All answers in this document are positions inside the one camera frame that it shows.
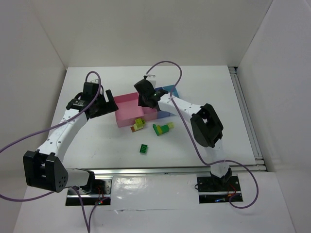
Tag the purple-blue bin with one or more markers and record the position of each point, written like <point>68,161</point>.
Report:
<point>163,114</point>

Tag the aluminium rail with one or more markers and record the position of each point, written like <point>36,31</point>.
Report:
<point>260,163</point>
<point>149,171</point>

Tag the yellow-green brown lego stack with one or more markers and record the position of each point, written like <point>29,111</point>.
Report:
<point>138,125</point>

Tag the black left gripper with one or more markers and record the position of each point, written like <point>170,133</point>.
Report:
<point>104,106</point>

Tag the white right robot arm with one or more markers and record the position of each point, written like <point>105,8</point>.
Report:
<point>206,127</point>

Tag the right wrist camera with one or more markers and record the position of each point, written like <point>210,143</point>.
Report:
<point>159,93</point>

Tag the large pink bin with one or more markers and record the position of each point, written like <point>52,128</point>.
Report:
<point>128,111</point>

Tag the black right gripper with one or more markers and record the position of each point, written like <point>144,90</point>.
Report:
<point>142,94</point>

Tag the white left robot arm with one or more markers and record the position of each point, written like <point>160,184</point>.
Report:
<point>44,168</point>

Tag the aluminium rail front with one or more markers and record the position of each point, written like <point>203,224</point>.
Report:
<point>149,171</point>

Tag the aluminium rail right side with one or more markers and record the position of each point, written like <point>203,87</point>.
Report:
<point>260,163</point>

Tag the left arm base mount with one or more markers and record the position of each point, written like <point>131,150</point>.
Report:
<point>99,194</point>

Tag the green yellow lego assembly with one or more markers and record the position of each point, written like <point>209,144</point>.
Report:
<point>160,130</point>

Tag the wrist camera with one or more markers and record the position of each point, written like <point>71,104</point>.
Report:
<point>159,93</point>
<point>77,104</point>

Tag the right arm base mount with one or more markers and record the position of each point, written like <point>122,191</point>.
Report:
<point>210,192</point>

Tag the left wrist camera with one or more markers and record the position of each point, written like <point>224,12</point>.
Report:
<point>77,104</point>

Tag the dark green lego brick front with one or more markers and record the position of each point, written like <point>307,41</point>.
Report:
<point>143,149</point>

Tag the light blue bin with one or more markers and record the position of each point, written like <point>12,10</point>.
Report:
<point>171,89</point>

